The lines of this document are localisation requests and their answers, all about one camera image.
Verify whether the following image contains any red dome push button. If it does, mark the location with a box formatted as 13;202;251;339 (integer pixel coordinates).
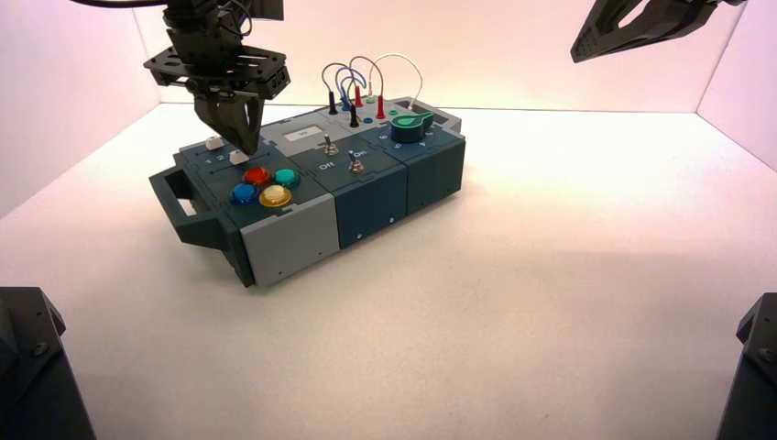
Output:
242;166;273;189

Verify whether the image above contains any blue grey control box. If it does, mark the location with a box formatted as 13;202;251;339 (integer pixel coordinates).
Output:
148;96;467;289

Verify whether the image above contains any dark blue jumper cable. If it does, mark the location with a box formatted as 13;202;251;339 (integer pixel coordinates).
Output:
337;72;369;105
322;61;369;94

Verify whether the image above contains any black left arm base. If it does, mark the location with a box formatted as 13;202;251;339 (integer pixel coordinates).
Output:
0;286;98;440

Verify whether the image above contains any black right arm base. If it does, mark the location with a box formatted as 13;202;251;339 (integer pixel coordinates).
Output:
716;291;777;440

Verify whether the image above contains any teal dome push button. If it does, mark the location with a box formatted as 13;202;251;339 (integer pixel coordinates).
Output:
272;167;302;190

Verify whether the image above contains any white jumper cable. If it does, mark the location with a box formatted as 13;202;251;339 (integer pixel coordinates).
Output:
367;52;425;115

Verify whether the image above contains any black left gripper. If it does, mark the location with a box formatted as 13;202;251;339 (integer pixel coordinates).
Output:
143;25;292;157

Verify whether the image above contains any yellow dome push button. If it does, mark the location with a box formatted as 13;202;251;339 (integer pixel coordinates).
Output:
257;184;294;210

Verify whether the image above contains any blue dome push button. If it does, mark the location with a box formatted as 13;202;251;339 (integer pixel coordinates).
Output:
228;182;261;207

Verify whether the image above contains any white number display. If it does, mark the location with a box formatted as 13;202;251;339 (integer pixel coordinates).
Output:
284;125;323;143

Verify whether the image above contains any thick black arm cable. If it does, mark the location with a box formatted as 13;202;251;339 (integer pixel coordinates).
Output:
68;0;169;10

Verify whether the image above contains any red jumper cable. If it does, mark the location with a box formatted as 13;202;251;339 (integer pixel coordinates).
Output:
347;55;387;98

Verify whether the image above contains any green rotary pointer knob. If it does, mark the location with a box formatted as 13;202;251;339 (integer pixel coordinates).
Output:
388;111;436;146

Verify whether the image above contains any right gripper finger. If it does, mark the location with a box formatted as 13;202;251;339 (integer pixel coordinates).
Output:
571;0;749;64
571;0;634;50

